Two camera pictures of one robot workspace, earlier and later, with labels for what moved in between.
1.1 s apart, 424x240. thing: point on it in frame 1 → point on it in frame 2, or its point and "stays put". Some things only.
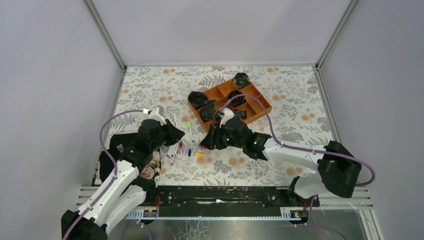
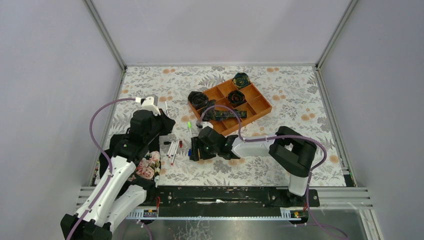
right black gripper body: x=215 y=137 → x=197 y=149
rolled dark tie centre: x=237 y=101 stays put
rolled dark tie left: x=197 y=99 stays put
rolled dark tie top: x=241 y=80 stays put
